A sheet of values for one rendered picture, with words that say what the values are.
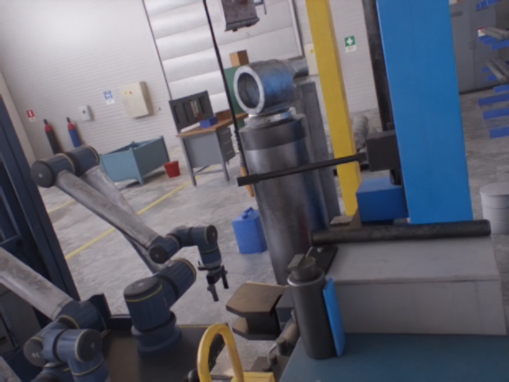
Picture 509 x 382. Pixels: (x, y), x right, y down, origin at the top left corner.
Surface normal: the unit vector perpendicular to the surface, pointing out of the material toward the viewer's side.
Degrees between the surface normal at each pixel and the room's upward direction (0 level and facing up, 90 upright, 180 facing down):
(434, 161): 90
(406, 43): 90
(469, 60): 90
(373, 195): 90
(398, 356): 0
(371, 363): 0
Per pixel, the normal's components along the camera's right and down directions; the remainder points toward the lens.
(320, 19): -0.34, 0.33
